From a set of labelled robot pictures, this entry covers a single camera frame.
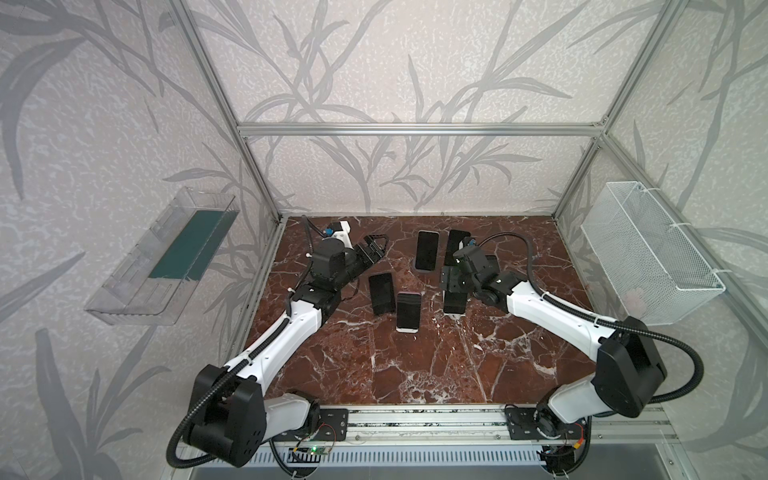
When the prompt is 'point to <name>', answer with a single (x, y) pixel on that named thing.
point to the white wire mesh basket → (658, 272)
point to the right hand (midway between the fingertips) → (454, 265)
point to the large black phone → (493, 263)
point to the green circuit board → (319, 450)
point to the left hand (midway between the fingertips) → (387, 235)
